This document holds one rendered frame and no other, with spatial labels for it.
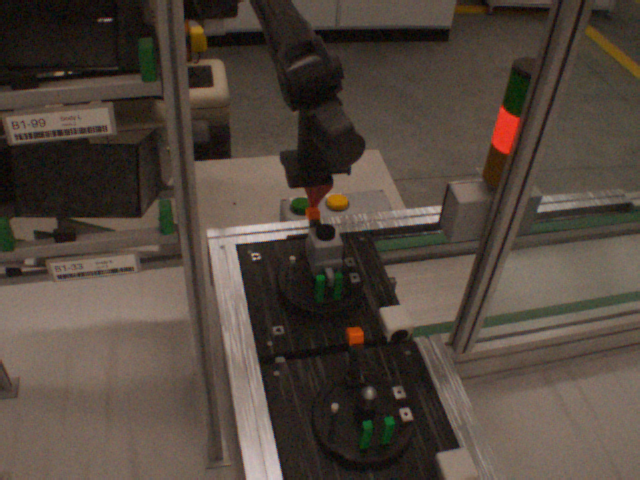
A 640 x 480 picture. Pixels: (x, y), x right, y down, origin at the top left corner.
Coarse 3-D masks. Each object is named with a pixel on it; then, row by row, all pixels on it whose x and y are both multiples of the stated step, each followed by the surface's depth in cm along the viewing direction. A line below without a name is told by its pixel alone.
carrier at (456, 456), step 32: (384, 352) 91; (416, 352) 92; (288, 384) 86; (320, 384) 86; (352, 384) 83; (384, 384) 85; (416, 384) 87; (288, 416) 82; (320, 416) 80; (352, 416) 81; (384, 416) 81; (416, 416) 83; (288, 448) 79; (320, 448) 79; (352, 448) 77; (384, 448) 78; (416, 448) 80; (448, 448) 80
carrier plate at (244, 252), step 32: (288, 256) 105; (352, 256) 106; (256, 288) 99; (384, 288) 101; (256, 320) 94; (288, 320) 95; (320, 320) 95; (352, 320) 96; (288, 352) 90; (320, 352) 92
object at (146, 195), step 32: (32, 160) 57; (64, 160) 57; (96, 160) 58; (128, 160) 58; (160, 160) 70; (32, 192) 58; (64, 192) 58; (96, 192) 59; (128, 192) 59; (160, 192) 70
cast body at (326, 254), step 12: (312, 228) 94; (324, 228) 92; (336, 228) 94; (312, 240) 92; (324, 240) 91; (336, 240) 92; (312, 252) 93; (324, 252) 92; (336, 252) 92; (312, 264) 94; (324, 264) 92; (336, 264) 93; (324, 276) 94
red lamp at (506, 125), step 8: (504, 112) 69; (504, 120) 70; (512, 120) 69; (496, 128) 72; (504, 128) 70; (512, 128) 69; (496, 136) 72; (504, 136) 70; (512, 136) 70; (496, 144) 72; (504, 144) 71; (504, 152) 71
